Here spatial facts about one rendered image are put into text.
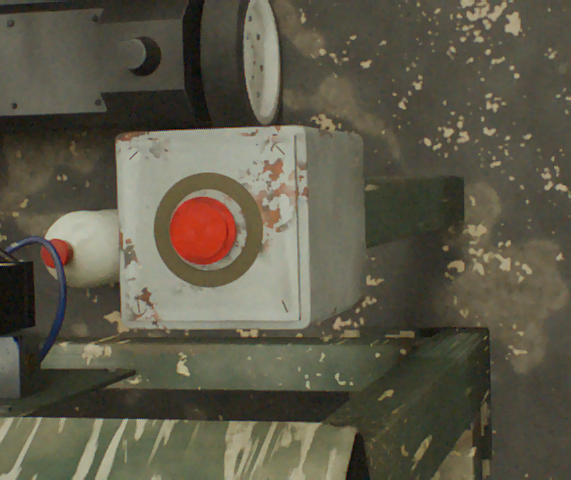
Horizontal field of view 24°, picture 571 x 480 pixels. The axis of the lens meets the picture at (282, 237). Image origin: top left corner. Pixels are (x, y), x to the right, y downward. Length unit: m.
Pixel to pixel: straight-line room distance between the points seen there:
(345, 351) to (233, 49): 0.37
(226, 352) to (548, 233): 0.43
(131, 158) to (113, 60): 0.79
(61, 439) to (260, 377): 0.65
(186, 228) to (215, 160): 0.04
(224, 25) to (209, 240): 0.81
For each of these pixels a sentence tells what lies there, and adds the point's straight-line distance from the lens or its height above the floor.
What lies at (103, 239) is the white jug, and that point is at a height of 0.14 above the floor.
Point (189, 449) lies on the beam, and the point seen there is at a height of 0.83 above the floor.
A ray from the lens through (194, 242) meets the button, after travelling 0.77.
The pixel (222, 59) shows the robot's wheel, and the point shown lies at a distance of 1.56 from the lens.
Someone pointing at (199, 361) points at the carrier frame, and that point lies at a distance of 1.60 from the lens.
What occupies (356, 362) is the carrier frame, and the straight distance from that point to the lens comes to 1.55.
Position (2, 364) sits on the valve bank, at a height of 0.74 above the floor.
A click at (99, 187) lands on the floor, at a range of 1.82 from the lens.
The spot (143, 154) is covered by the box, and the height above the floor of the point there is 0.93.
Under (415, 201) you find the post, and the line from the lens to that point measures 1.32.
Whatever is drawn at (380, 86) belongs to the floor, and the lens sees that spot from 1.71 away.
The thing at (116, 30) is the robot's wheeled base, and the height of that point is 0.21.
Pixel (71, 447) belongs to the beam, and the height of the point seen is 0.83.
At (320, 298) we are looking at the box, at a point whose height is 0.90.
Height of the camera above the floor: 1.67
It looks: 75 degrees down
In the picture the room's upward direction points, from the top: 100 degrees counter-clockwise
